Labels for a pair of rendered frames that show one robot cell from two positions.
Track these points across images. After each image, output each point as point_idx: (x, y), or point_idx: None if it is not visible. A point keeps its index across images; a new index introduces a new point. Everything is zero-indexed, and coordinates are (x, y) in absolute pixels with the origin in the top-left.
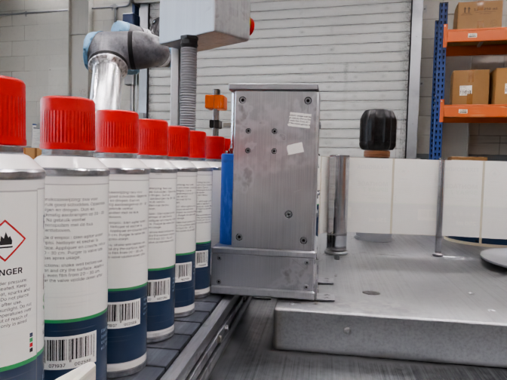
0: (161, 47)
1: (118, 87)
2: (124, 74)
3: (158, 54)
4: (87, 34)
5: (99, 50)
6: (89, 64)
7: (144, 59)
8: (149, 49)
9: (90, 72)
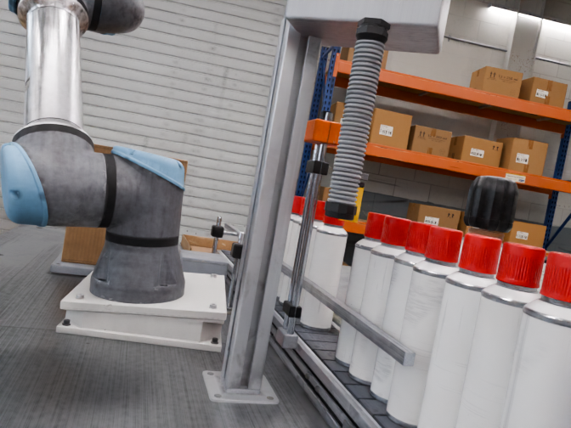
0: (142, 7)
1: (79, 57)
2: (80, 35)
3: (136, 17)
4: None
5: None
6: (23, 2)
7: (117, 19)
8: (127, 5)
9: (19, 15)
